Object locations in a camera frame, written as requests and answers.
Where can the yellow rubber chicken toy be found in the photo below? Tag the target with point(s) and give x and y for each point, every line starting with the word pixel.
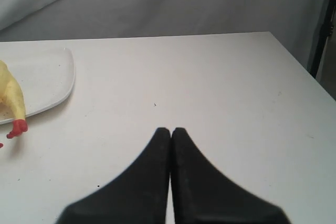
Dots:
pixel 12 97

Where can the white square plate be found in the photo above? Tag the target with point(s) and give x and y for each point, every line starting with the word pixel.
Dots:
pixel 46 77

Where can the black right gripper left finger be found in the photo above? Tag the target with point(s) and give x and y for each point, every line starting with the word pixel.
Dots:
pixel 137 195

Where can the black backdrop stand pole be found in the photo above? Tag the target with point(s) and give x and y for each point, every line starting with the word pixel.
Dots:
pixel 323 31

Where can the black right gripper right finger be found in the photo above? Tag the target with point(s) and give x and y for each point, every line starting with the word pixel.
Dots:
pixel 202 194

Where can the grey backdrop cloth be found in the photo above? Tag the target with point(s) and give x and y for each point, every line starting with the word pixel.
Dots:
pixel 79 19

